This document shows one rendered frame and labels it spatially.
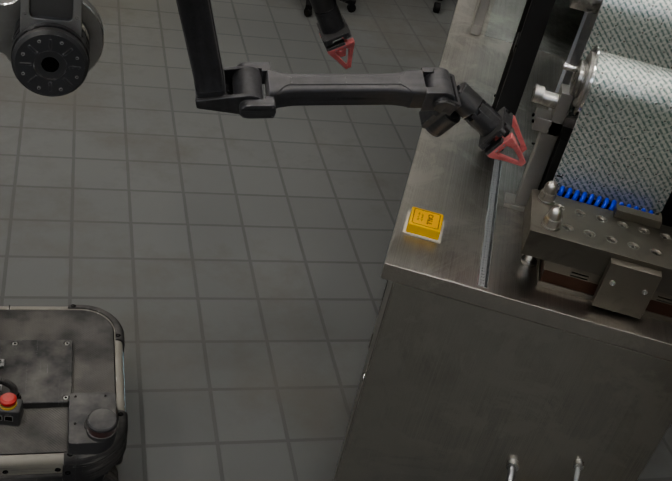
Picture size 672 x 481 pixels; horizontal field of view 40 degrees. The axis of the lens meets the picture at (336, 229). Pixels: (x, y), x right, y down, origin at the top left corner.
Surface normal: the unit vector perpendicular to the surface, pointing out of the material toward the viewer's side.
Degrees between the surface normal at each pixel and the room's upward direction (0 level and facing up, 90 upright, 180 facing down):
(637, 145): 90
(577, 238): 0
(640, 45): 92
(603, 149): 90
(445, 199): 0
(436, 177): 0
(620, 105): 90
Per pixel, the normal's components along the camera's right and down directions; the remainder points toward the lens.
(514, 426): -0.20, 0.55
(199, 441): 0.19, -0.79
